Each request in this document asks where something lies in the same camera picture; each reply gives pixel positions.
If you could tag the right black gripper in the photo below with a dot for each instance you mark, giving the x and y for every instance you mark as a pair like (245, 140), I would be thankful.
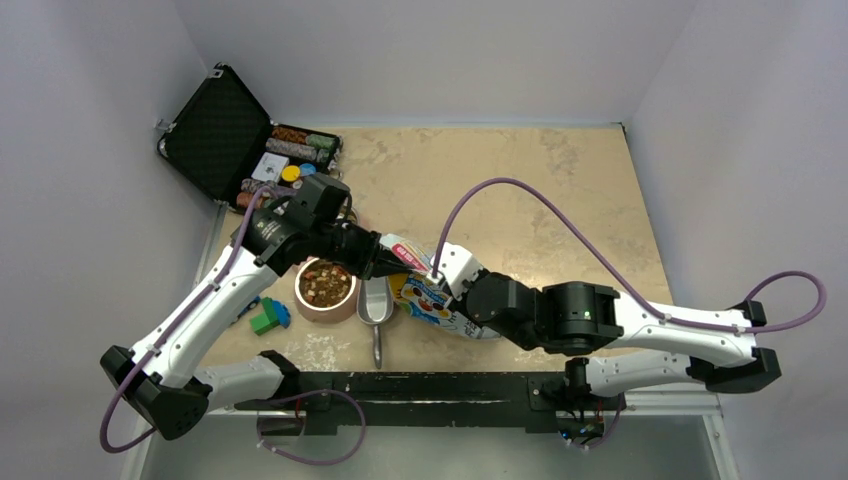
(460, 304)

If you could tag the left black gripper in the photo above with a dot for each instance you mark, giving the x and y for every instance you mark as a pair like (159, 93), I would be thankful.
(363, 261)

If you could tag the metal food scoop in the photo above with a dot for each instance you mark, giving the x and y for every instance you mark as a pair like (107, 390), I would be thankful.
(375, 307)

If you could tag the pet food bag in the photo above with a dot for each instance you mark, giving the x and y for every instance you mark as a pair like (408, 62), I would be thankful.
(422, 299)

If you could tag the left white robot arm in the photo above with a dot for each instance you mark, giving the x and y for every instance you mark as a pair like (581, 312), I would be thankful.
(159, 377)

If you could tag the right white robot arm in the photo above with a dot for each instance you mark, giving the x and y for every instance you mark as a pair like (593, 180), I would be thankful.
(612, 343)

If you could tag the pink double pet bowl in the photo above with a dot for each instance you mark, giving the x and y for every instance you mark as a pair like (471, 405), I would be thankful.
(324, 292)

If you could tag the green blue toy block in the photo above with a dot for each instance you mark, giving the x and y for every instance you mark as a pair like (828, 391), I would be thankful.
(274, 314)

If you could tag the orange blue toy car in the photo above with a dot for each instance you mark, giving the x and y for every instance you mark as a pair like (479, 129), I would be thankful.
(248, 308)

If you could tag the black poker chip case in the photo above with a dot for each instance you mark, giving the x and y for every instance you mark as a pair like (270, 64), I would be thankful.
(218, 138)

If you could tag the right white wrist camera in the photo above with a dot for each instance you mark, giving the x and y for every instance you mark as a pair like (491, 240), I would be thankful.
(457, 270)

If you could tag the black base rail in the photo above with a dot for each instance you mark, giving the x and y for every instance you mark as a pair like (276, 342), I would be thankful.
(535, 402)

